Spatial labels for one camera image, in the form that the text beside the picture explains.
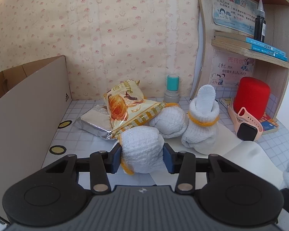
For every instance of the small croissant snack bag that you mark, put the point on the small croissant snack bag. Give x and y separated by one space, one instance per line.
128 107

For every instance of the white glove ball middle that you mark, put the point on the white glove ball middle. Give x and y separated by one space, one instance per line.
171 122

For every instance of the brown cardboard box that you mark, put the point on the brown cardboard box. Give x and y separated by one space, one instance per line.
33 100

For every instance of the teal grey stamp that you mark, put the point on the teal grey stamp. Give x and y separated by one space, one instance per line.
171 94

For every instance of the colourful booklet under speaker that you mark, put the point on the colourful booklet under speaker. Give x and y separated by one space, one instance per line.
268 124

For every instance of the red cylinder speaker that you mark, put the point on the red cylinder speaker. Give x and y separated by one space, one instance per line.
253 95

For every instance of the white glove bundle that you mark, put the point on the white glove bundle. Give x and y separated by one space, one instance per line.
142 150

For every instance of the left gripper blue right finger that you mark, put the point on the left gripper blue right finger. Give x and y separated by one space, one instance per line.
172 160

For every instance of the blue cartoon poster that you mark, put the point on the blue cartoon poster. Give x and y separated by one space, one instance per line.
235 14

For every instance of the stack of books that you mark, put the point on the stack of books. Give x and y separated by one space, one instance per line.
250 44

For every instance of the upright white glove roll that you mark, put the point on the upright white glove roll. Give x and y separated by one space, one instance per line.
203 115

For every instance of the wooden shelf unit right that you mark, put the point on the wooden shelf unit right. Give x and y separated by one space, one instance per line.
272 71

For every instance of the silver foil packet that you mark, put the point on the silver foil packet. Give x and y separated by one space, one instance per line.
97 122

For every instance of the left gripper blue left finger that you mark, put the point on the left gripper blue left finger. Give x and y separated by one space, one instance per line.
112 159

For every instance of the black ink bottle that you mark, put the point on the black ink bottle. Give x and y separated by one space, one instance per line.
260 23

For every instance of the white paper sheet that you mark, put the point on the white paper sheet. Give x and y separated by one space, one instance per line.
246 154

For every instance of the pink smart watch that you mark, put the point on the pink smart watch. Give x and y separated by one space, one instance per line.
246 126

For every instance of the pink cartoon poster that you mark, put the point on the pink cartoon poster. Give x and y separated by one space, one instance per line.
228 68

